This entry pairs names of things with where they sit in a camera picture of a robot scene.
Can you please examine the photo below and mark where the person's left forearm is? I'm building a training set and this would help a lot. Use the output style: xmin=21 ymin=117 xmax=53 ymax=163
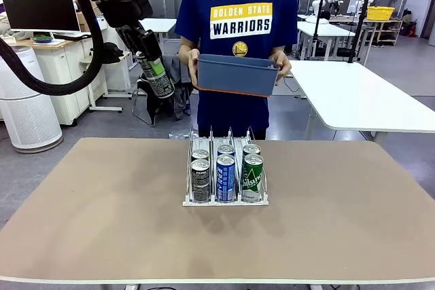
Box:
xmin=271 ymin=43 xmax=293 ymax=60

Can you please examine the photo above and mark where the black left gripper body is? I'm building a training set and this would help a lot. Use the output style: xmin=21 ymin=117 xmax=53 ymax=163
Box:
xmin=97 ymin=0 xmax=154 ymax=29

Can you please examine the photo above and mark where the grey garment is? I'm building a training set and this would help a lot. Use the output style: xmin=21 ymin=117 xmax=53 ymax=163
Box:
xmin=169 ymin=55 xmax=198 ymax=120

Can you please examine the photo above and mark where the white background desk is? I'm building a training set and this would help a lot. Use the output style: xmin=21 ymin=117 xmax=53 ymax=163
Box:
xmin=139 ymin=17 xmax=177 ymax=56

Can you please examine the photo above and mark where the person's right forearm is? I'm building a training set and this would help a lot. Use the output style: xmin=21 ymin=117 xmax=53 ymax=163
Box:
xmin=179 ymin=35 xmax=201 ymax=60

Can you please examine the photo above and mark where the yellow plastic crate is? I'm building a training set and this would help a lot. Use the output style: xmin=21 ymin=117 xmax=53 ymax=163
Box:
xmin=366 ymin=5 xmax=396 ymax=21

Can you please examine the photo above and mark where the wooden shelf rack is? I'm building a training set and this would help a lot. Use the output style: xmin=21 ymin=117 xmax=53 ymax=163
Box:
xmin=362 ymin=18 xmax=404 ymax=46

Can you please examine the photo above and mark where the thick black corrugated hose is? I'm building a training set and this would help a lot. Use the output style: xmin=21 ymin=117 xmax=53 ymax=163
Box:
xmin=0 ymin=0 xmax=105 ymax=96

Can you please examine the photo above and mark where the long white background table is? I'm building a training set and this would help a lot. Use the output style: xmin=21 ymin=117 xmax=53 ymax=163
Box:
xmin=297 ymin=21 xmax=356 ymax=63

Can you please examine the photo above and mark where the black tripod stand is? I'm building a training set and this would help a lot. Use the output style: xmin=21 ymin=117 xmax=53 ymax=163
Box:
xmin=312 ymin=0 xmax=329 ymax=63
xmin=348 ymin=0 xmax=375 ymax=63

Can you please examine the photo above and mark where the blue white beverage can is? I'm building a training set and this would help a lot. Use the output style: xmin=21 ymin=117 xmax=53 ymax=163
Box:
xmin=217 ymin=143 xmax=236 ymax=157
xmin=216 ymin=153 xmax=237 ymax=203

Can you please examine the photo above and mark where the black hat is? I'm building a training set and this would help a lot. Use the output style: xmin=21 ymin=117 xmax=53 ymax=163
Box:
xmin=101 ymin=41 xmax=124 ymax=64

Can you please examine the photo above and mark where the black Pepsi can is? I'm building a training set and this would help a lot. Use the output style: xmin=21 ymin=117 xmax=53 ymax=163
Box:
xmin=190 ymin=159 xmax=211 ymax=202
xmin=191 ymin=148 xmax=210 ymax=162
xmin=135 ymin=50 xmax=176 ymax=100

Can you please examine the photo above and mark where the person's left hand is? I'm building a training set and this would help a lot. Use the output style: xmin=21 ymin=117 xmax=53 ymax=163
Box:
xmin=268 ymin=51 xmax=292 ymax=86

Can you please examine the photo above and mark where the green Chilsung cider can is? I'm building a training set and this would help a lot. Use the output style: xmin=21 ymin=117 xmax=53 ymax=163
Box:
xmin=241 ymin=153 xmax=264 ymax=203
xmin=242 ymin=144 xmax=262 ymax=157

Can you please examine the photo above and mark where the blue-grey plastic bin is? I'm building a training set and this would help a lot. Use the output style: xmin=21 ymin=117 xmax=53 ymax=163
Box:
xmin=196 ymin=54 xmax=281 ymax=97

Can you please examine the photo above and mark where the black jacket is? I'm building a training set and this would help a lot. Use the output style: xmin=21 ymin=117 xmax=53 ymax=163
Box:
xmin=137 ymin=75 xmax=177 ymax=124

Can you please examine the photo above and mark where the white cabinet desk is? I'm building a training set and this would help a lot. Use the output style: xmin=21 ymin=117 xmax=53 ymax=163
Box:
xmin=0 ymin=28 xmax=132 ymax=126

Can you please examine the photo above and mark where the small white side table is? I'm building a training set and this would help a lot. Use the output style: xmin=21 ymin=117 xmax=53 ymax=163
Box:
xmin=80 ymin=50 xmax=132 ymax=113

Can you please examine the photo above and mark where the green bowl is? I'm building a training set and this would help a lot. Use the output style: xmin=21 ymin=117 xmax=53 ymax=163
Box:
xmin=33 ymin=33 xmax=55 ymax=45

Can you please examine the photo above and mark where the person's right hand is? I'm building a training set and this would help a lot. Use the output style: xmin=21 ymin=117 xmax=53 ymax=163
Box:
xmin=188 ymin=48 xmax=202 ymax=88

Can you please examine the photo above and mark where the black computer monitor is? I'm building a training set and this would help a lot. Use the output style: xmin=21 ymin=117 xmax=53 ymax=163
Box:
xmin=1 ymin=0 xmax=82 ymax=33

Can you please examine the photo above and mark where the large white table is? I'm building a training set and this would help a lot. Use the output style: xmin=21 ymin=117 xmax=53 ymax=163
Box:
xmin=290 ymin=60 xmax=435 ymax=145

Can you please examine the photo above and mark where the white cylindrical air purifier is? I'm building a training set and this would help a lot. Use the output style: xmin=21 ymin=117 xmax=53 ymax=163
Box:
xmin=0 ymin=45 xmax=64 ymax=154

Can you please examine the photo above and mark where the white wire can dispenser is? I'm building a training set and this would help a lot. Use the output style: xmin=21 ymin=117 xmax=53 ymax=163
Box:
xmin=182 ymin=125 xmax=269 ymax=206

